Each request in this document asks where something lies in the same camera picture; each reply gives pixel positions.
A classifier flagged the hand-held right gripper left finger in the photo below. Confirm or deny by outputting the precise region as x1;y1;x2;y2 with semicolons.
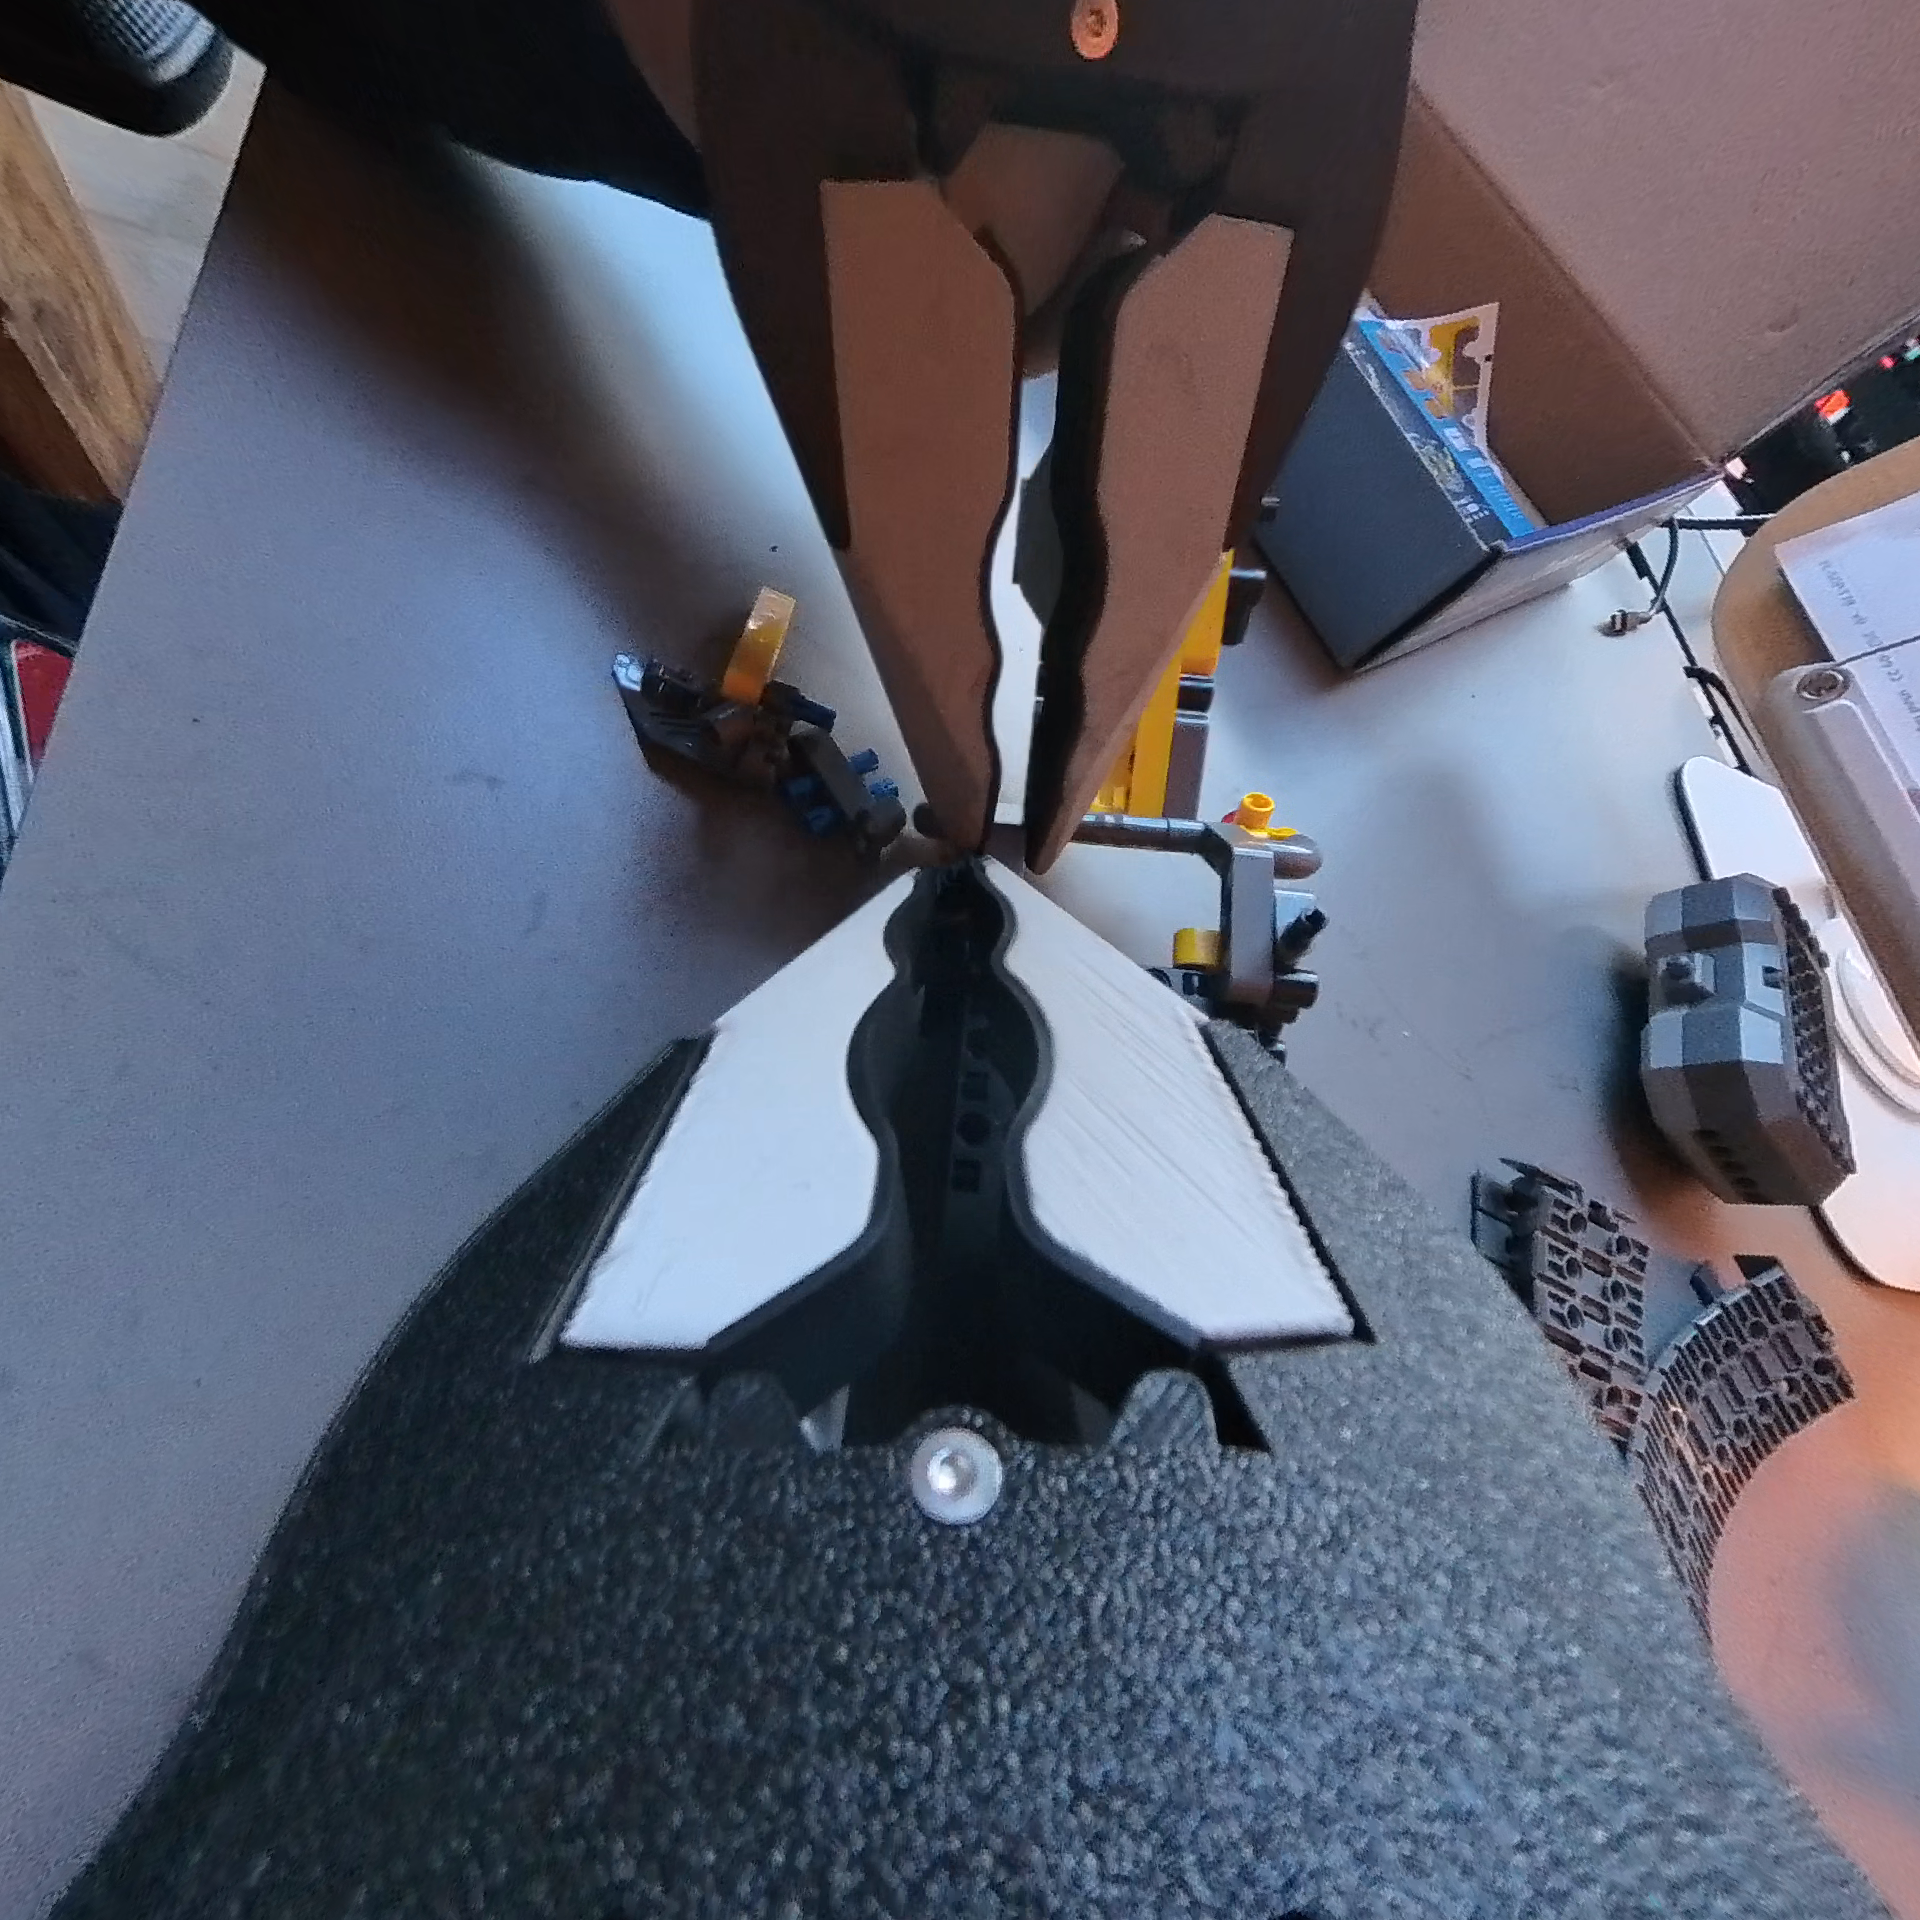
555;862;945;1356

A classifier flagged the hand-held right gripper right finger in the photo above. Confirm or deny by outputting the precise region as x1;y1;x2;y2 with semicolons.
965;857;1365;1350

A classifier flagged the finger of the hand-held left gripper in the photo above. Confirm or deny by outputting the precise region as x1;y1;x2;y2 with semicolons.
1025;213;1296;876
819;176;1027;859

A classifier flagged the black perforated battery box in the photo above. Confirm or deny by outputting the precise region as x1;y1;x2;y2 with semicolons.
841;866;1121;1449

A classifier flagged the yellow grey brick arm assembly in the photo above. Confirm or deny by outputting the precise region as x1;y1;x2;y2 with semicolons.
1032;543;1332;1055

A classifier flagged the small grey yellow brick assembly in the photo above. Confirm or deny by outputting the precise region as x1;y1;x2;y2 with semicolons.
608;583;908;864

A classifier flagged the grey desk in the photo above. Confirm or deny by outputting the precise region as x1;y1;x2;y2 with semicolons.
0;74;1920;1920

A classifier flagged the blue printed booklet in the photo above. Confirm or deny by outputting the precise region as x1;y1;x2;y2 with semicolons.
1339;312;1549;545

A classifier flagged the blue yellow instruction booklet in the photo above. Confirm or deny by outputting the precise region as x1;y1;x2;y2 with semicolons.
1369;296;1503;426

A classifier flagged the navy cardboard box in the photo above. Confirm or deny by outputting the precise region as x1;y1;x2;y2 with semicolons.
1249;0;1920;673

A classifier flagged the grey brick motor block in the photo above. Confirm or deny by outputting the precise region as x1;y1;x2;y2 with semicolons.
1639;872;1862;1210

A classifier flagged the instruction sheet on clipboard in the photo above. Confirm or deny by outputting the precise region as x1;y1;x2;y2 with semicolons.
1710;475;1920;1059

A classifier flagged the printed instruction sheet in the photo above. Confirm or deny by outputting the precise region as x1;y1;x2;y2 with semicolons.
1774;493;1920;677

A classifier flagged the clear badge holder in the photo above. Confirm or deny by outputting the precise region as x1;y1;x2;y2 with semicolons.
0;629;81;879

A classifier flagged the black cable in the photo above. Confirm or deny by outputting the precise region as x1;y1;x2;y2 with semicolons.
1602;510;1788;643

